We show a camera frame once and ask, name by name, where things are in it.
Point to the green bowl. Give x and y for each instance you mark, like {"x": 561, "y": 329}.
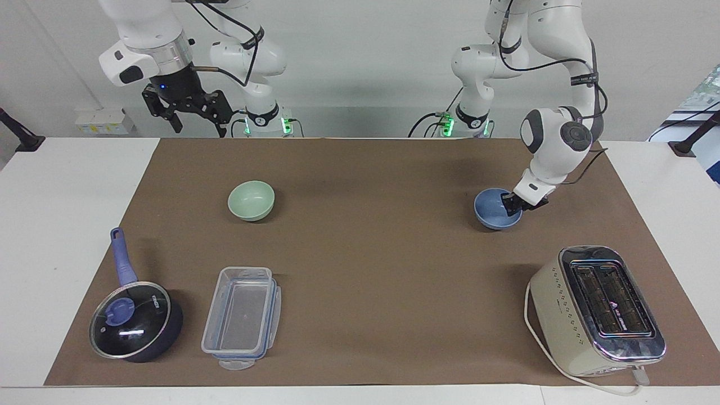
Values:
{"x": 251, "y": 199}

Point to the white socket box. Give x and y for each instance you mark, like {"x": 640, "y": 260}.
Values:
{"x": 104, "y": 122}

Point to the glass lid with blue knob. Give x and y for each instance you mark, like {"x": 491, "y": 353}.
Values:
{"x": 132, "y": 329}

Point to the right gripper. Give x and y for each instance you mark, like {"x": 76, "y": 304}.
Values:
{"x": 178, "y": 84}

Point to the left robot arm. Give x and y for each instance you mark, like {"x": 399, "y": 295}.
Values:
{"x": 562, "y": 28}

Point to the blue bowl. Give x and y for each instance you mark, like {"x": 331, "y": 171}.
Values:
{"x": 490, "y": 216}

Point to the black stand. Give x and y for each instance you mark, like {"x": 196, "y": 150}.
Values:
{"x": 19, "y": 135}
{"x": 694, "y": 138}

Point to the clear plastic container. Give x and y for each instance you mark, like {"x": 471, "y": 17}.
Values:
{"x": 242, "y": 315}

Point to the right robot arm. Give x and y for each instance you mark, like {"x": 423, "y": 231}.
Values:
{"x": 145, "y": 22}

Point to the cream and chrome toaster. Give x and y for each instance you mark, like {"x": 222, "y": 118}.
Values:
{"x": 562, "y": 315}

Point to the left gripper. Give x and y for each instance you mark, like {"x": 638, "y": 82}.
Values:
{"x": 535, "y": 205}

